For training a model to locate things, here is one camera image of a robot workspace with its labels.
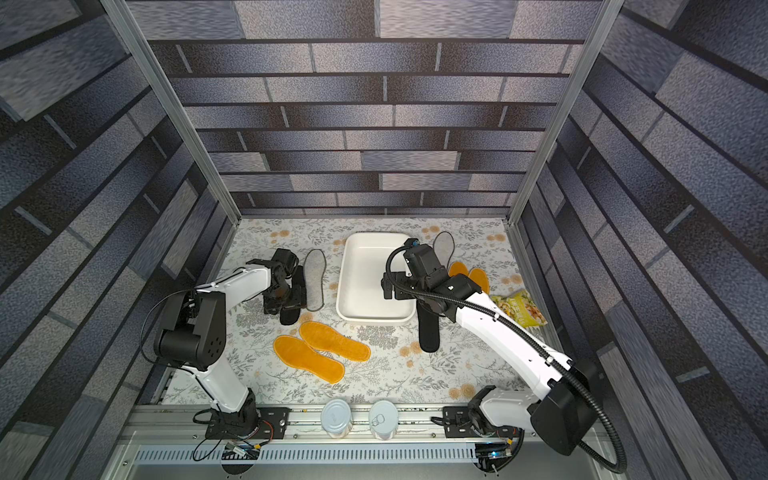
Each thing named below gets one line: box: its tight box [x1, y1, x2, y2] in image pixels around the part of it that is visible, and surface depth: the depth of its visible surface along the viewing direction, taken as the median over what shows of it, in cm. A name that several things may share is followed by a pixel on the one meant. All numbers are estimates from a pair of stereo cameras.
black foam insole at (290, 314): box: [280, 265, 307, 325], surface depth 91 cm
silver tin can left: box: [320, 398, 352, 439], surface depth 72 cm
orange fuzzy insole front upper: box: [300, 321, 371, 362], surface depth 89 cm
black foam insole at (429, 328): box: [416, 299, 440, 353], surface depth 90 cm
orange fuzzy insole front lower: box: [273, 335, 345, 384], surface depth 86 cm
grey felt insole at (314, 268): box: [304, 249, 327, 312], surface depth 105 cm
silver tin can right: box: [368, 400, 399, 441], surface depth 72 cm
